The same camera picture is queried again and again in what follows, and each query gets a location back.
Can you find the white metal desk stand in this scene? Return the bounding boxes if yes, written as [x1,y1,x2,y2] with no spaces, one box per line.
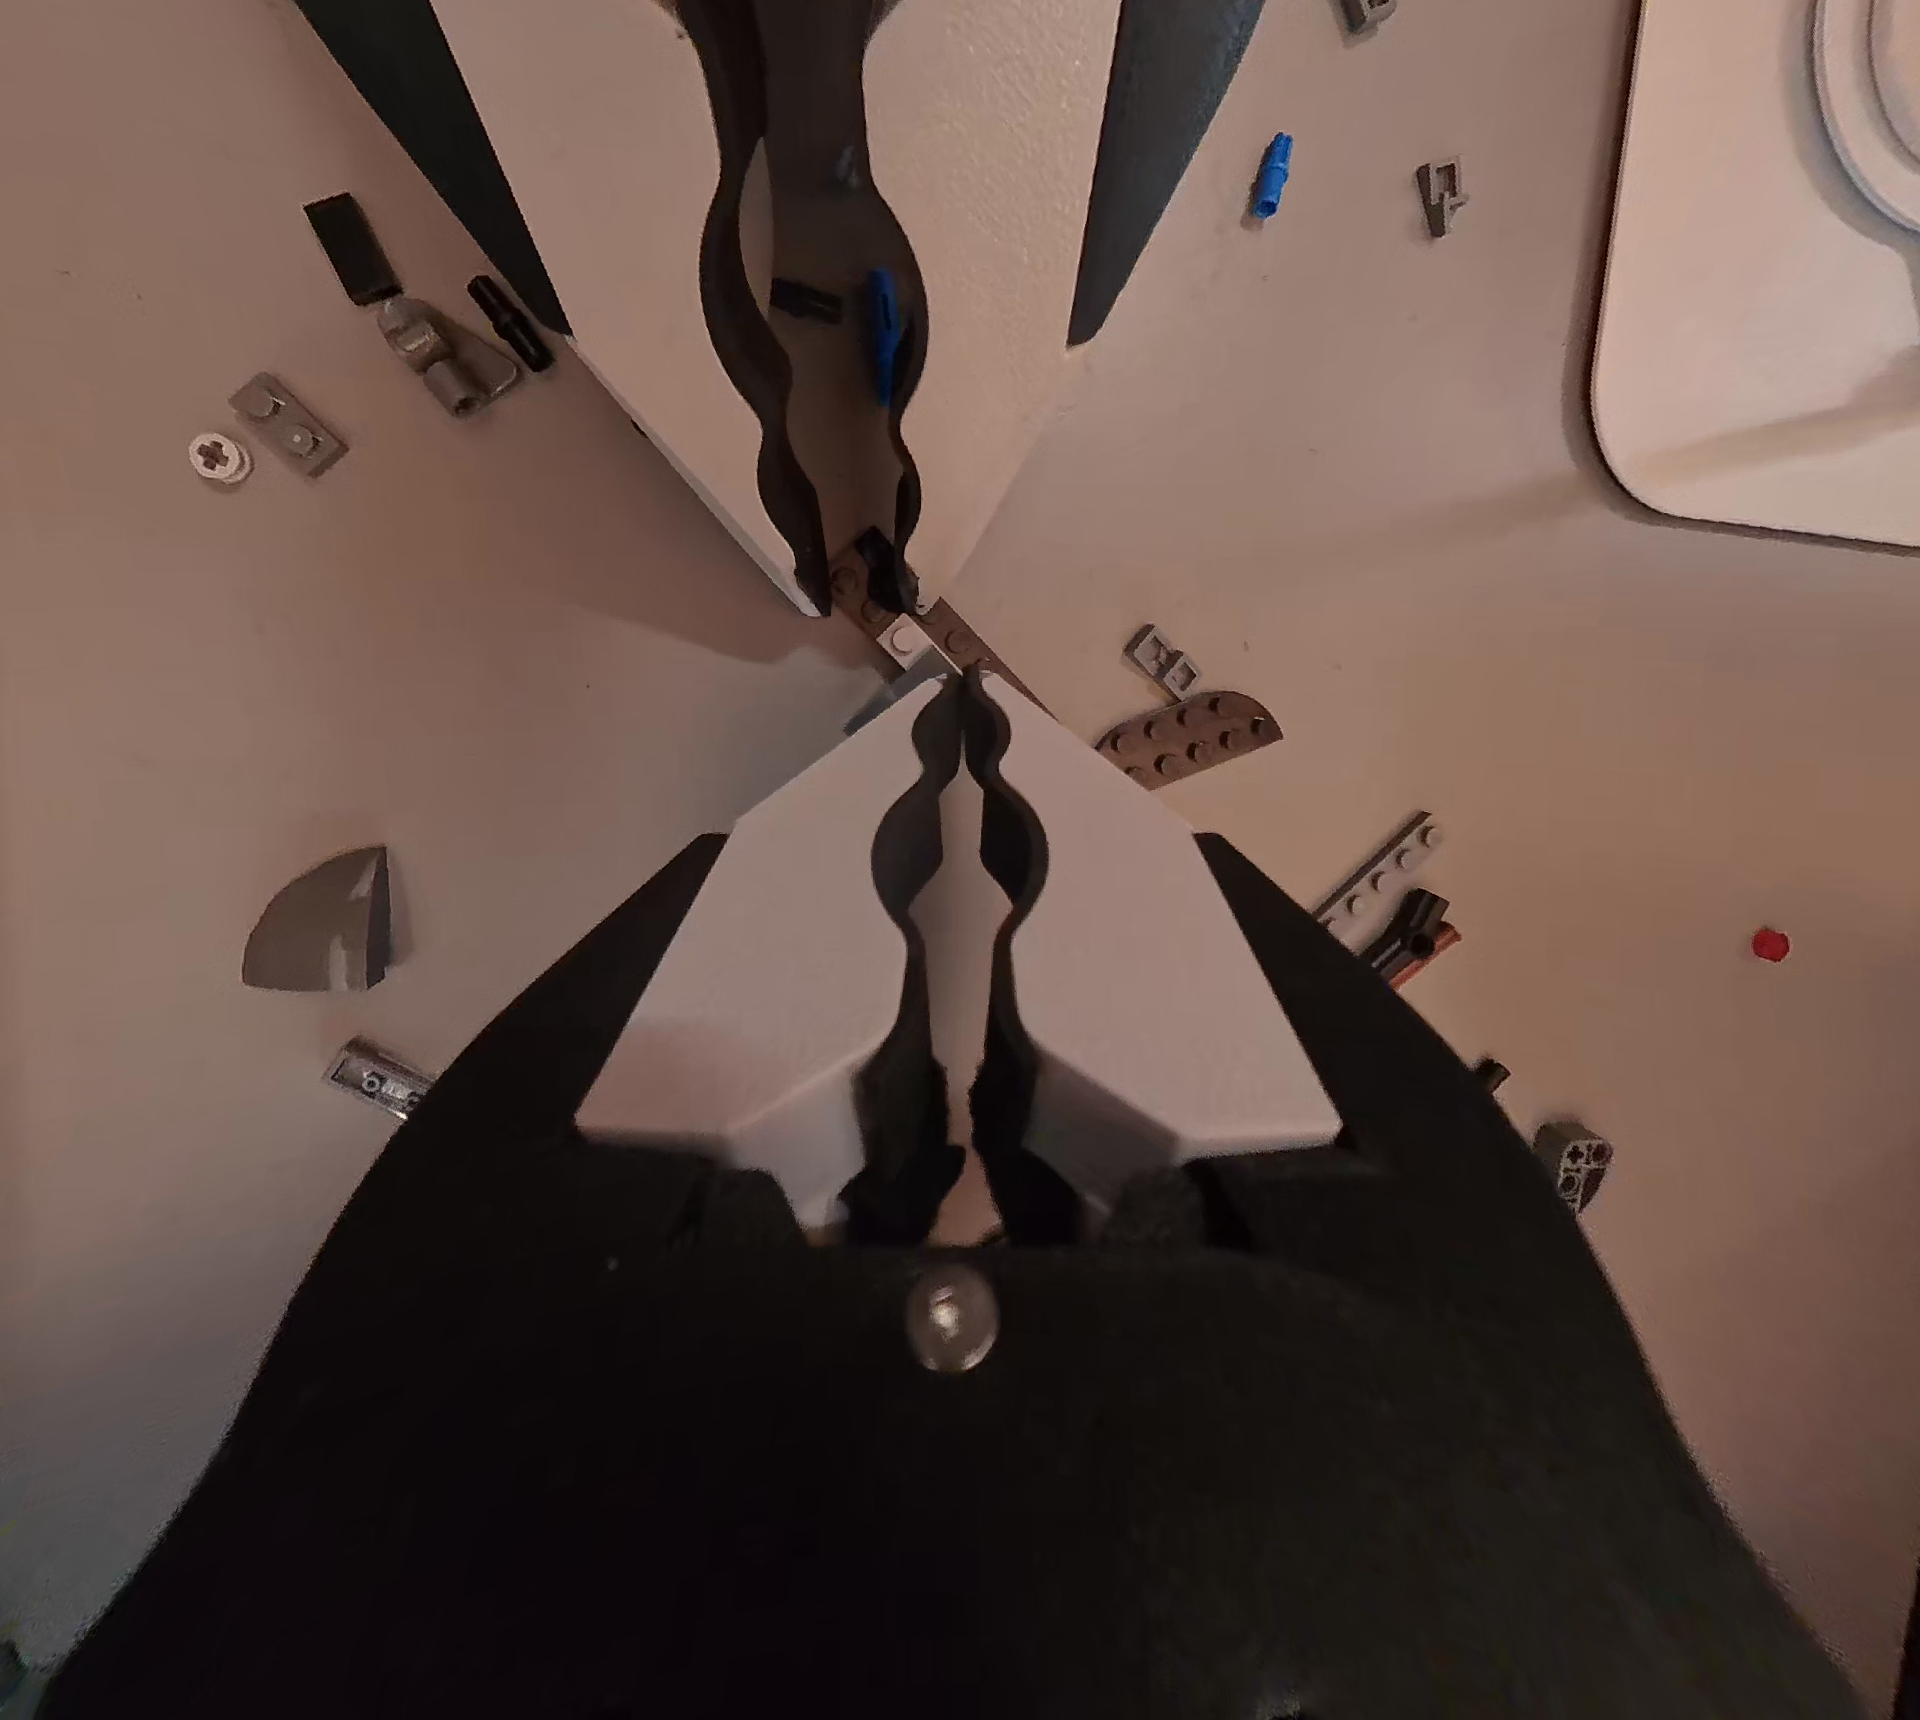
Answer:
[1586,0,1920,555]

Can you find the light grey holed lego plate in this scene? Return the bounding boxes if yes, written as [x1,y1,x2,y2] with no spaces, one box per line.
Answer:
[318,1033,440,1121]

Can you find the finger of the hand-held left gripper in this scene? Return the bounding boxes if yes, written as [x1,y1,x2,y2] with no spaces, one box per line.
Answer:
[385,0,834,622]
[858,0,1139,591]

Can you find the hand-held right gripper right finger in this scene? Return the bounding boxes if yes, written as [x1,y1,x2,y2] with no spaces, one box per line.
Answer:
[966,665,1344,1246]

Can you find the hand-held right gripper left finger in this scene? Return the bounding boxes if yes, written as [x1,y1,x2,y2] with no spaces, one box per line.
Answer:
[575,673,966,1246]

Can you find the black long lego plate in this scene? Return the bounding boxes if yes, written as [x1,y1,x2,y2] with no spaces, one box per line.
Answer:
[828,523,1063,723]

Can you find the scattered small lego pieces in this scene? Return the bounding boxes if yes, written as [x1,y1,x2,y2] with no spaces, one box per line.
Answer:
[184,0,1798,1221]

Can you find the small light grey lego plate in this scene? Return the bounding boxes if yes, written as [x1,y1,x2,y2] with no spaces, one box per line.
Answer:
[882,601,972,682]

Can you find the dark half-round lego plate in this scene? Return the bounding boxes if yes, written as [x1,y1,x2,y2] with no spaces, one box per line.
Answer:
[1093,684,1290,796]

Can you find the long grey lego plate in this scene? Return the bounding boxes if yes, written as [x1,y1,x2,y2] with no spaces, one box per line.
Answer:
[1308,807,1453,959]

